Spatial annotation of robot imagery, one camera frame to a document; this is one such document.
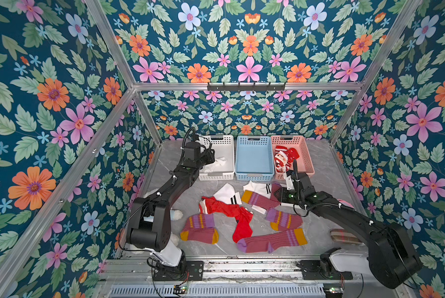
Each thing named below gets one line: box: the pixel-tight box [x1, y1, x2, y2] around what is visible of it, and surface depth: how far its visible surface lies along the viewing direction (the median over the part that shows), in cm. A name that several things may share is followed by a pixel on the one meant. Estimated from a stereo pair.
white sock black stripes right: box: [243, 180, 272, 199], surface depth 100 cm
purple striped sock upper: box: [241, 183, 282, 210], surface depth 95 cm
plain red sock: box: [201, 196, 254, 244], surface depth 88 cm
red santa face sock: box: [274, 145, 300, 169], surface depth 104 cm
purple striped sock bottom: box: [236, 228, 308, 254], surface depth 82 cm
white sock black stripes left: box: [213, 182, 242, 205], surface depth 97 cm
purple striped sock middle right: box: [266, 207, 304, 231], surface depth 88 cm
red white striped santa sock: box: [274, 150, 291, 174], surface depth 101 cm
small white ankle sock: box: [199, 156, 228, 173], surface depth 107 cm
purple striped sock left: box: [180, 213, 220, 245], surface depth 85 cm
